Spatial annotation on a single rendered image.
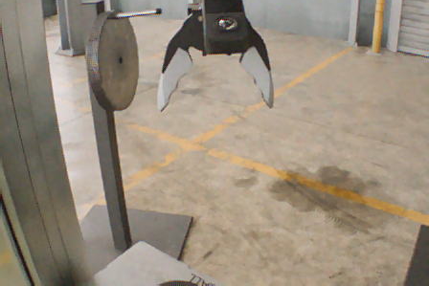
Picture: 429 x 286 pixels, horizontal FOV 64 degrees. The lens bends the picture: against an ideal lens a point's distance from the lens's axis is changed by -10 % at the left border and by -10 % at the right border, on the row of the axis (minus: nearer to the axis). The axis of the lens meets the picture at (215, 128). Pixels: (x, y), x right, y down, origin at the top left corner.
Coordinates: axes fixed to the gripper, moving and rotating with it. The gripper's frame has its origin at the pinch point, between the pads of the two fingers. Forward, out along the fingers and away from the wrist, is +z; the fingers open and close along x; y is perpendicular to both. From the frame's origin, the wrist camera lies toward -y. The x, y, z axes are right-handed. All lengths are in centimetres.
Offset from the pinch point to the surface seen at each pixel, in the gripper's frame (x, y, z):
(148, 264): 7.2, -26.1, 1.3
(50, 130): 12.2, -26.6, -10.3
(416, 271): -25.1, -16.9, 16.3
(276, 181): -42, 123, 91
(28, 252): 14.7, -29.2, -2.8
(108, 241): 40, 77, 89
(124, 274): 9.0, -27.0, 1.3
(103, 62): 28, 62, 8
